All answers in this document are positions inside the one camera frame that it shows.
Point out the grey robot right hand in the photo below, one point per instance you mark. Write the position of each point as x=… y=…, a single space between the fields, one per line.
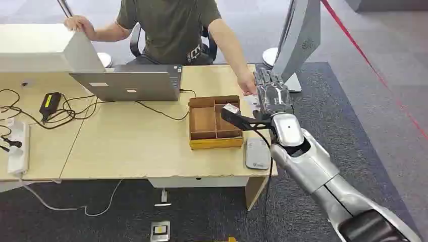
x=274 y=95

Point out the white card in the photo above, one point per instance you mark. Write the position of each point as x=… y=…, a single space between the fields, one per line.
x=251 y=101

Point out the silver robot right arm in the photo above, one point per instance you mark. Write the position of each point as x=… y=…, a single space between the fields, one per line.
x=317 y=170

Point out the person's left hand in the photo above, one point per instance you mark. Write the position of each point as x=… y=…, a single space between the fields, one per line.
x=247 y=83

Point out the person's hand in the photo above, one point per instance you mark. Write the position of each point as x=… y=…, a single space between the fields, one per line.
x=247 y=83
x=78 y=24

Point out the white round stanchion base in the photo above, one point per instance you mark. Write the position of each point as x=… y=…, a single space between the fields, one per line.
x=269 y=56
x=105 y=59

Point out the grey flat card reader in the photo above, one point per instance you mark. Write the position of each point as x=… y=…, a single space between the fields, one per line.
x=256 y=154

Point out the grey display on stand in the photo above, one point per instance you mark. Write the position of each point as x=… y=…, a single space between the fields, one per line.
x=297 y=36

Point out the dark grey rug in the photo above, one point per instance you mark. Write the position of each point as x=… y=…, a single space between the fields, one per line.
x=334 y=133

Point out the wooden compartment box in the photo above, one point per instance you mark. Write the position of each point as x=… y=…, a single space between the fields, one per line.
x=203 y=120

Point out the white under-desk panel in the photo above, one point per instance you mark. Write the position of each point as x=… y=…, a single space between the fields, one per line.
x=200 y=182

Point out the person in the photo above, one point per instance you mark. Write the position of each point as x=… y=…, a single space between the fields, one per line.
x=170 y=30

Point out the grey laptop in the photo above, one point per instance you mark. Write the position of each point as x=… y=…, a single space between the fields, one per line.
x=133 y=87

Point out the black office chair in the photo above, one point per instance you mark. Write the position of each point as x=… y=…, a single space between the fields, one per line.
x=135 y=40

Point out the yellow object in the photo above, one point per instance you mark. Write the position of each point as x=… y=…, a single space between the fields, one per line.
x=232 y=239

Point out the metal floor socket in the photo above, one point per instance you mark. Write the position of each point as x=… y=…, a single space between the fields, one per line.
x=160 y=231

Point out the person's right hand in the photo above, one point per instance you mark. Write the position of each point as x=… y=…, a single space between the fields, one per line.
x=78 y=24

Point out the black power adapter yellow label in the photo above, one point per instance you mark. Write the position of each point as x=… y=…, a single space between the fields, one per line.
x=50 y=103

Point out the metal stanchion pole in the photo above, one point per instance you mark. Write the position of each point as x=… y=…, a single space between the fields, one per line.
x=65 y=8

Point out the white monitor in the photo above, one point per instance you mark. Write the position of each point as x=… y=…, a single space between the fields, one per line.
x=36 y=46

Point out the white power strip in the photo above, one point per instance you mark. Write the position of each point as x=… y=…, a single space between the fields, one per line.
x=19 y=150

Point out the black plug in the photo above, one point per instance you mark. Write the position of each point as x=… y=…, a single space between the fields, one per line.
x=12 y=143

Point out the pale wrist camera on bracket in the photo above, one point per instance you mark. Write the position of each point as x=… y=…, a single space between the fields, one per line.
x=239 y=121

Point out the white desk bracket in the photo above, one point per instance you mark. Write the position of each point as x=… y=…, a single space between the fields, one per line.
x=164 y=197

